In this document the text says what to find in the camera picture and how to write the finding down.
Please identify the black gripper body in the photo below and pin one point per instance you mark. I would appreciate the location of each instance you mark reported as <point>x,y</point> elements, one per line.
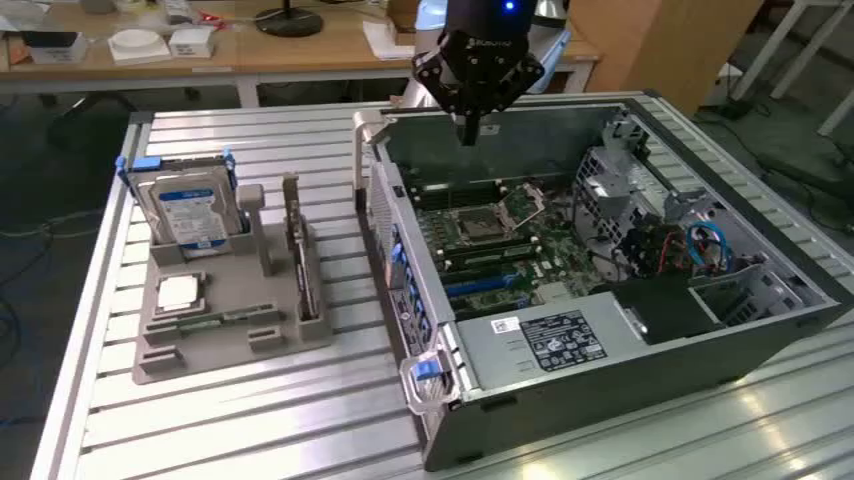
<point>487,60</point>

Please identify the black graphics card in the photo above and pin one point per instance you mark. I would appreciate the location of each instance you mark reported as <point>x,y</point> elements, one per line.
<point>303,260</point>

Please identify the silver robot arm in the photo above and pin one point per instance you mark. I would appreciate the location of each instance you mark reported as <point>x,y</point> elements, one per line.
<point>430,14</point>

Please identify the white paper stack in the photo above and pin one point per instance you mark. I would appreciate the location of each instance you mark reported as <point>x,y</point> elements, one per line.
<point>387,42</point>

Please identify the brown cardboard box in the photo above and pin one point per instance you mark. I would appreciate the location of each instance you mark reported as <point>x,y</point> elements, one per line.
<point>403,12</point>

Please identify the wooden desk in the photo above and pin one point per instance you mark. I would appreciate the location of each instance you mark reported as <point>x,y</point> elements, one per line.
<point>301,55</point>

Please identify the wooden cabinet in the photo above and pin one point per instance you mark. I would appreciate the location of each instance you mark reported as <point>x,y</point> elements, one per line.
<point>668,50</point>

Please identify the black RAM slot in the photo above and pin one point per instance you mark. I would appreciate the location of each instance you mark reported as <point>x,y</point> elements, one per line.
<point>485,235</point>
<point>463,202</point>
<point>462,195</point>
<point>487,247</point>
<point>486,241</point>
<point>459,189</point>

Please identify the black lamp base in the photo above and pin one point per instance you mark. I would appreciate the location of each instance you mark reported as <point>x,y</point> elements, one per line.
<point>289,24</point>

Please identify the metal socket cover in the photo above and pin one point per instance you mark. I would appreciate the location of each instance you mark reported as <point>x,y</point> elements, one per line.
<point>523,205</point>

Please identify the metal drive cage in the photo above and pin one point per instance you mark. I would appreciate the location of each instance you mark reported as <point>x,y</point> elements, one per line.
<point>614,200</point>

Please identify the CPU socket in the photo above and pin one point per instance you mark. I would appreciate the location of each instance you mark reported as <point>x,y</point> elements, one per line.
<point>477,225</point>

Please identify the blue card retention clip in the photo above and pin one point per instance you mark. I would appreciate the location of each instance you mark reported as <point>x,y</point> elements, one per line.
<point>406,277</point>
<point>414,296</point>
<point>398,235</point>
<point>401,257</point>
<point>421,315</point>

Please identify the small white box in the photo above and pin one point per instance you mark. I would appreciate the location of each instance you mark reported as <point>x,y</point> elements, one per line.
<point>193,42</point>

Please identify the installed RAM stick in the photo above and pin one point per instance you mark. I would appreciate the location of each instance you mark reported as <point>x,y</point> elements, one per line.
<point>490,256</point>

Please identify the long black expansion slot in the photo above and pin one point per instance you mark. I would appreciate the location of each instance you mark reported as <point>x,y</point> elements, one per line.
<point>479,273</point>

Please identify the green motherboard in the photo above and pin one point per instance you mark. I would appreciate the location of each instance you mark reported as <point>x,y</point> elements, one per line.
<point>547,280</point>

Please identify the blue expansion slot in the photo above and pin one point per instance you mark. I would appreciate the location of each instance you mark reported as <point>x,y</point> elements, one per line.
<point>482,286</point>

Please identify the hard disk with blue rails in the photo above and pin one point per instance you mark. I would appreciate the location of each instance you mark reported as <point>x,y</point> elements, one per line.
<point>187,215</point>

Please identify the black plastic shroud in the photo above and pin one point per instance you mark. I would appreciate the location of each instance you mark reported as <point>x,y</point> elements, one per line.
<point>661,310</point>

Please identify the black office chair base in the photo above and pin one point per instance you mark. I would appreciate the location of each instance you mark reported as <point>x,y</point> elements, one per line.
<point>87,115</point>

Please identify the grey parts rack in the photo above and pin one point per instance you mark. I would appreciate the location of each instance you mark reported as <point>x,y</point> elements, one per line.
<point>234,300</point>

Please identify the metal disk bay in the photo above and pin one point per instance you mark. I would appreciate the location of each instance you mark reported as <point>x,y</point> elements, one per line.
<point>748,295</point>

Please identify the white box with black lid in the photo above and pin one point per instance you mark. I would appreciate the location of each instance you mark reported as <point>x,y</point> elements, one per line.
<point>60,52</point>

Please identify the grey power supply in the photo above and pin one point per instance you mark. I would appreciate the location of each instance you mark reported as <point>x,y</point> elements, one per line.
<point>494,350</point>

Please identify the silver CPU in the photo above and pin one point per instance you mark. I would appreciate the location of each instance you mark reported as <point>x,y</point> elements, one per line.
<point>179,295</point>

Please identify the loose green RAM stick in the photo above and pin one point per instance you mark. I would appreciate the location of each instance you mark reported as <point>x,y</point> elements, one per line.
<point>214,318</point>

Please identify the blue case latch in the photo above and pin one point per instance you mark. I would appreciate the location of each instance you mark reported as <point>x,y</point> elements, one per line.
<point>429,371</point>

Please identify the open black PC case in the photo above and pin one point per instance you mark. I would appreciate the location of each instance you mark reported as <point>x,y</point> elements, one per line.
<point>601,415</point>

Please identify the white table frame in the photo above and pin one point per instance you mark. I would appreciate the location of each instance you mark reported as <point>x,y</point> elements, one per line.
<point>801,30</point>

